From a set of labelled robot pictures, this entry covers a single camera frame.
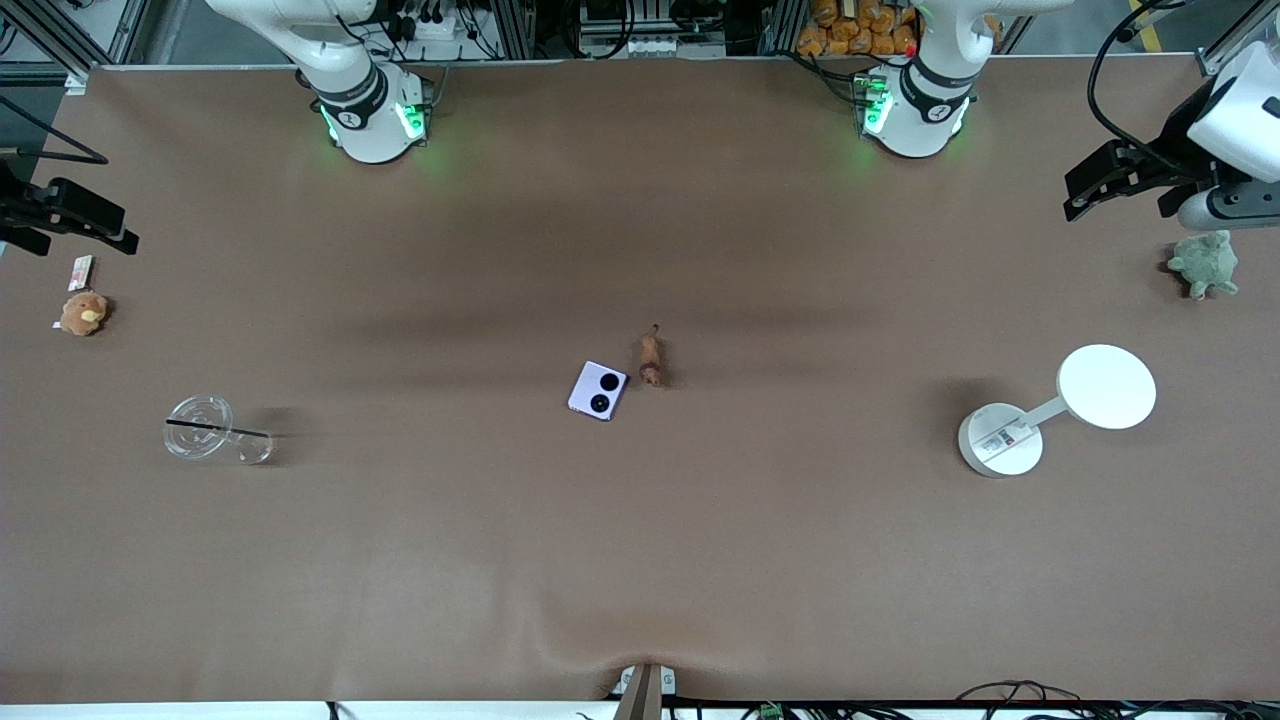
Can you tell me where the brown table cover mat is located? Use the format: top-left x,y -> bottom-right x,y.
0,55 -> 1280,706

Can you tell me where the brown lion figurine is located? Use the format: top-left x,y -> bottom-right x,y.
638,323 -> 666,389

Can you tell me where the lilac folding flip phone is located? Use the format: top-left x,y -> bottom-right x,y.
567,361 -> 629,422

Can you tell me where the white power strip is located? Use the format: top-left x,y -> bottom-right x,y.
400,10 -> 463,43

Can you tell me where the black drinking straw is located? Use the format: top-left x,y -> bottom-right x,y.
165,419 -> 271,439

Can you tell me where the aluminium frame extrusion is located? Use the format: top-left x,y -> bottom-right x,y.
0,0 -> 151,96
1195,0 -> 1280,77

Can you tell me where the orange plush toy pile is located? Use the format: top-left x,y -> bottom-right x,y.
797,0 -> 921,58

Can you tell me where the black cable bundle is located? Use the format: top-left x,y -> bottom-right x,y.
955,680 -> 1280,720

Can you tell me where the green plush toy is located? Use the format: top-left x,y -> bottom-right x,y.
1167,230 -> 1241,301

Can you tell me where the clear plastic lidded cup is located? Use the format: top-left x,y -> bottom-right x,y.
163,395 -> 273,466

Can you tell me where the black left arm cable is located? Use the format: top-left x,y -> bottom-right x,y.
1086,0 -> 1251,171

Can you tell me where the white desk lamp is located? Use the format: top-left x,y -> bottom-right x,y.
958,344 -> 1158,478

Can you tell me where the brown plush toy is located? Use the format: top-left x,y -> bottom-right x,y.
52,291 -> 111,337

